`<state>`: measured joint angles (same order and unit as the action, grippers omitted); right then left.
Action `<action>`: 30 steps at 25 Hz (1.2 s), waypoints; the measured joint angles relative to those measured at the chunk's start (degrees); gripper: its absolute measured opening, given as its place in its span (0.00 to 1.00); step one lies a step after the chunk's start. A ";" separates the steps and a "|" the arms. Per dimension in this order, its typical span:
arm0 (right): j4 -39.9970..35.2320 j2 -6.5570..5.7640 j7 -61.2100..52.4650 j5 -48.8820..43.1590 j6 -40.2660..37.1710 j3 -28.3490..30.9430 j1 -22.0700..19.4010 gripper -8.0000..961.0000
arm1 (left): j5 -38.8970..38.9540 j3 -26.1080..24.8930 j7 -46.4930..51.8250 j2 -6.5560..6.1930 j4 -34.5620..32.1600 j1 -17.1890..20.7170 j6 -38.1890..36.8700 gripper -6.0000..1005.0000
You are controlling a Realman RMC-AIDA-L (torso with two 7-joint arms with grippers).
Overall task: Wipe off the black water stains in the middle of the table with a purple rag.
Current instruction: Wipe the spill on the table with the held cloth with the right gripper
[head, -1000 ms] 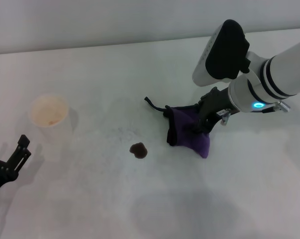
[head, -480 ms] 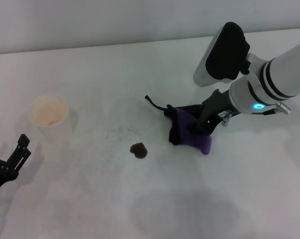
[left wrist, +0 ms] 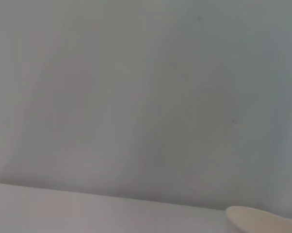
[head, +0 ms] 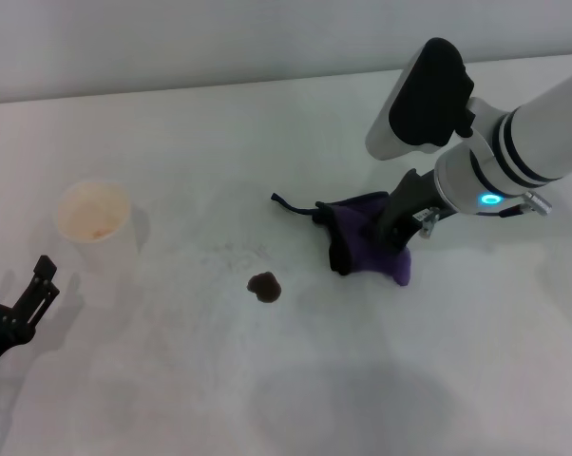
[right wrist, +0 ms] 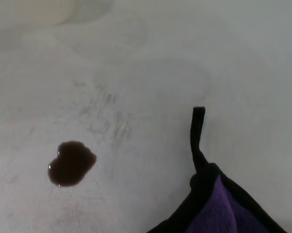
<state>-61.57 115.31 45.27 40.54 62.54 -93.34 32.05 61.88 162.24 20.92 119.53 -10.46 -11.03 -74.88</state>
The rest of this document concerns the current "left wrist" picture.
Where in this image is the white paper cup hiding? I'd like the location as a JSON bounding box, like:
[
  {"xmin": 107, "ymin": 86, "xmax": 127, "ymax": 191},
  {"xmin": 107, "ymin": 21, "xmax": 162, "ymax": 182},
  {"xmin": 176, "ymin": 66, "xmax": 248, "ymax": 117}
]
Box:
[{"xmin": 225, "ymin": 205, "xmax": 292, "ymax": 233}]

